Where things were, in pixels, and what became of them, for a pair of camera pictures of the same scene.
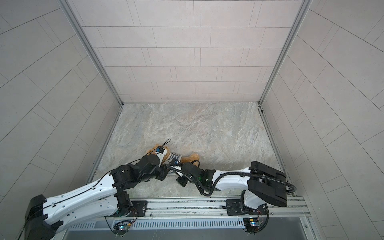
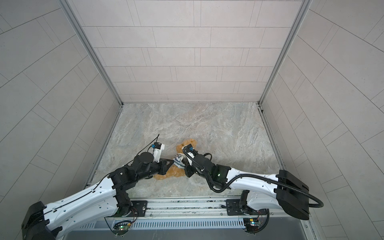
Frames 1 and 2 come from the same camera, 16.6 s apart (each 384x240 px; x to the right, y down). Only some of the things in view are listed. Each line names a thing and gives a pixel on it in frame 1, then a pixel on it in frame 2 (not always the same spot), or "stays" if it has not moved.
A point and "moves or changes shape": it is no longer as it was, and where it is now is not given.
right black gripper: x=179 y=180 -> x=188 y=169
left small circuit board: x=122 y=227 stays
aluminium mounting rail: x=288 y=209 stays
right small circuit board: x=252 y=225 stays
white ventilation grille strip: x=160 y=225 stays
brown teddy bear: x=188 y=158 moves or changes shape
